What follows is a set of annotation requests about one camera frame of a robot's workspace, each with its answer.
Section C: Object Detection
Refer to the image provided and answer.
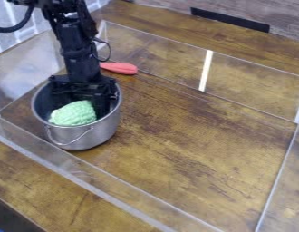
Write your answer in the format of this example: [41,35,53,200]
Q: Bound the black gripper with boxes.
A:
[48,51,119,119]

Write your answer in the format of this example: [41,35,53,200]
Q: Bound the green bumpy toy vegetable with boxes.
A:
[48,100,97,126]

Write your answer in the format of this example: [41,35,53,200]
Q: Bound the silver metal pot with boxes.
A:
[32,82,123,150]

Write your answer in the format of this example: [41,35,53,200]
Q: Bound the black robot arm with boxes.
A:
[0,0,116,118]

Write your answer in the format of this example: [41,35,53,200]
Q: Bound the red handled metal spatula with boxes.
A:
[100,63,137,75]

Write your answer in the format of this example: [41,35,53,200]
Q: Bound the clear acrylic corner bracket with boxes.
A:
[96,21,108,50]

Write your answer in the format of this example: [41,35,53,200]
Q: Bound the clear acrylic barrier wall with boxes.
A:
[0,21,299,232]

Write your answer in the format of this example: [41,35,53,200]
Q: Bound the black cable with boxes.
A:
[0,3,36,34]

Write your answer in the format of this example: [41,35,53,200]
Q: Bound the black wall strip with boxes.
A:
[190,7,270,33]

